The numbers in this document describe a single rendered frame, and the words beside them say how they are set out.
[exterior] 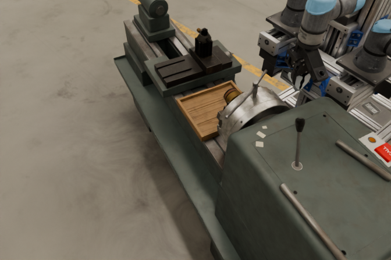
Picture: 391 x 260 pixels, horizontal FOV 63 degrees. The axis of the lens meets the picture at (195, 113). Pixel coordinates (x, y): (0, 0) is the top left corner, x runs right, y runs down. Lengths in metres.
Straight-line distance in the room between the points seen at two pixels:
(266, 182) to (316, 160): 0.20
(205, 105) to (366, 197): 0.96
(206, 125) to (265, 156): 0.61
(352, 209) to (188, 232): 1.42
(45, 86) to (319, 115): 2.75
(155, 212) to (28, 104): 1.64
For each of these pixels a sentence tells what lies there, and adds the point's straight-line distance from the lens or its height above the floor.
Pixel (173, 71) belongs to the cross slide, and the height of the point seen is 0.97.
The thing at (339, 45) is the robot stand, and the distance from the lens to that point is 1.94.
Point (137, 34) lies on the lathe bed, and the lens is 2.36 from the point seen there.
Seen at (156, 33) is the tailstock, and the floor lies 0.92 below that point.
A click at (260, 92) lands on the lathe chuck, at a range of 1.37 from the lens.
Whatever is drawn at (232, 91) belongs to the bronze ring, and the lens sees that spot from 1.53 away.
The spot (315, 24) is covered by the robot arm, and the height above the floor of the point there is 1.67.
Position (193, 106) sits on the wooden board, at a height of 0.88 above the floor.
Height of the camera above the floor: 2.16
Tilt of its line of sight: 48 degrees down
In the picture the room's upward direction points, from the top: 1 degrees clockwise
